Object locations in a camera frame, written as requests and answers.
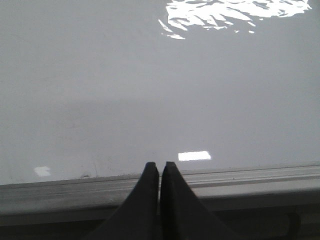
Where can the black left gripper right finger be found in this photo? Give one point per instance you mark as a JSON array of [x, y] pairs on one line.
[[183, 216]]

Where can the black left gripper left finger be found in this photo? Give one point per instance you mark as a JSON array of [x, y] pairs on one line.
[[136, 218]]

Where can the white whiteboard with aluminium frame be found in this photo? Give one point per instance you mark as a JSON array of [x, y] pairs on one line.
[[92, 90]]

